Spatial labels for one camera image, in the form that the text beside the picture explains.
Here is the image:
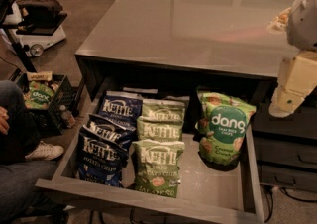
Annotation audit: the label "tan snack box in crate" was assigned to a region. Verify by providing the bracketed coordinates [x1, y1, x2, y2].
[27, 71, 53, 81]

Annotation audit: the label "person's hand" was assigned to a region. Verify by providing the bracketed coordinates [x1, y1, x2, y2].
[0, 106, 10, 135]

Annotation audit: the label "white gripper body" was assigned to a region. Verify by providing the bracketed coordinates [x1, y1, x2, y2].
[277, 51, 317, 98]

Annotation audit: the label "green kettle chip bag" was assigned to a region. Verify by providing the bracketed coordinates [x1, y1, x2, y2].
[142, 99, 185, 121]
[137, 116, 183, 142]

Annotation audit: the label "front green Kettle jalapeno bag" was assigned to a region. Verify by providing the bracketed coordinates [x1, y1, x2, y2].
[133, 139, 185, 198]

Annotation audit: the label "white sneaker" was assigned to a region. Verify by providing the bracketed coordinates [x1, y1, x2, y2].
[25, 141, 64, 161]

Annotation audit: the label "open grey top drawer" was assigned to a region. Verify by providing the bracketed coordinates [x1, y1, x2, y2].
[35, 76, 265, 224]

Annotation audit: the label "closed dark lower drawers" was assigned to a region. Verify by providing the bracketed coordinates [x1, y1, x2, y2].
[252, 103, 317, 192]

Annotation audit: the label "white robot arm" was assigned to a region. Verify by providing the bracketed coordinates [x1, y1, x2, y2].
[268, 0, 317, 118]

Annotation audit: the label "green Dang rice chip bag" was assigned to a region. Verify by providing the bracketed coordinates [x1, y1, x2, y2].
[198, 96, 256, 166]

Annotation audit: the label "middle green Kettle chip bag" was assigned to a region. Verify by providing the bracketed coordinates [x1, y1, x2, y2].
[137, 116, 183, 142]

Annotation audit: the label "white bag behind Kettle bags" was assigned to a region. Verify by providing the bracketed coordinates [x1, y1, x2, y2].
[123, 87, 158, 95]

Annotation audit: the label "plastic water bottle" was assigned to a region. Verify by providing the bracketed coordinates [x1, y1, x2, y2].
[59, 105, 75, 128]

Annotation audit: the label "black desk stand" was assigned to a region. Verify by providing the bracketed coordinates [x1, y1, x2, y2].
[0, 0, 36, 72]

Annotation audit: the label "back blue Kettle chip bag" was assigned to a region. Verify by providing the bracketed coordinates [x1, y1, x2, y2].
[98, 91, 143, 127]

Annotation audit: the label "green Dang bag in crate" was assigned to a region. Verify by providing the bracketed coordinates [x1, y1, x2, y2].
[25, 81, 54, 109]

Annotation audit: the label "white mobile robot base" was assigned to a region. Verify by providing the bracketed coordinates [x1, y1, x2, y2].
[1, 0, 67, 57]

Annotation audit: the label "blue kettle chip bag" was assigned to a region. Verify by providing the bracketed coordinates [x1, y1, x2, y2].
[77, 126, 128, 187]
[98, 91, 143, 127]
[86, 114, 136, 150]

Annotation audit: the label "black floor cables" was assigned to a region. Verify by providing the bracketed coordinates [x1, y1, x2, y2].
[262, 185, 317, 224]

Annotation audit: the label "back green Kettle chip bag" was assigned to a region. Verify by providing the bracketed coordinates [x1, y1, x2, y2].
[142, 99, 185, 121]

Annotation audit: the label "black plastic crate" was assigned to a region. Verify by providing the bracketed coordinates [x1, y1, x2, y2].
[17, 73, 72, 137]

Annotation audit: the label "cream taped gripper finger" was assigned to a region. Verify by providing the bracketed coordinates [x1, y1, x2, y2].
[268, 87, 305, 118]

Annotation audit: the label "middle blue Kettle chip bag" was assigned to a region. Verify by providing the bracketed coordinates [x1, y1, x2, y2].
[86, 114, 136, 150]

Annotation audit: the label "person's leg in jeans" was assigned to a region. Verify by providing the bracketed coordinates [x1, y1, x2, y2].
[0, 80, 64, 224]

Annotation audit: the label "front blue Kettle chip bag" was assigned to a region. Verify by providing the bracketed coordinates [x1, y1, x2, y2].
[77, 126, 128, 187]

